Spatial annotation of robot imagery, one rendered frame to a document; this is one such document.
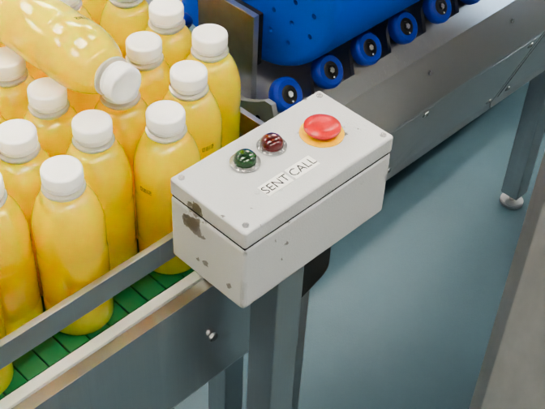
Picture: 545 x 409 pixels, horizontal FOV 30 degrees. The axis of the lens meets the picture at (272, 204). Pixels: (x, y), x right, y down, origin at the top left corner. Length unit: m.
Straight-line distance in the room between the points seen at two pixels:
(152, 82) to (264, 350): 0.32
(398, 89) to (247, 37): 0.27
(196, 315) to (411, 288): 1.28
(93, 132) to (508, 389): 1.05
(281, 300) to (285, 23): 0.37
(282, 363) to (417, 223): 1.39
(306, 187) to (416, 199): 1.66
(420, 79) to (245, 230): 0.63
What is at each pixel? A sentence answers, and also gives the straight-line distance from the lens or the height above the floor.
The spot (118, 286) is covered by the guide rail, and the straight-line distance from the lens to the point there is 1.03.
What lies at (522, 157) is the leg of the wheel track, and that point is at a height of 0.17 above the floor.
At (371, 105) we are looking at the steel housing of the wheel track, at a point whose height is 0.88.
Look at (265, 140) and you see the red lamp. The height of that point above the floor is 1.11.
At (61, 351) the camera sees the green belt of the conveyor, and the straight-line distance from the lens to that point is 1.06.
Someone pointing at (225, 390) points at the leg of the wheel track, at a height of 0.17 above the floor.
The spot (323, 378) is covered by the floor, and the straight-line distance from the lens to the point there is 2.16.
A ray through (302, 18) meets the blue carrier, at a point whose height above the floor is 1.05.
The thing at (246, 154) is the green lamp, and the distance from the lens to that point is 0.93.
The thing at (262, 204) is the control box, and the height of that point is 1.10.
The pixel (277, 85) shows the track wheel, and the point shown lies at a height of 0.98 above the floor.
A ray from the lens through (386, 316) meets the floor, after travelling 2.29.
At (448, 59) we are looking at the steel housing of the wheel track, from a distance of 1.50.
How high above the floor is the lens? 1.72
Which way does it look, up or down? 43 degrees down
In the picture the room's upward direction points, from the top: 3 degrees clockwise
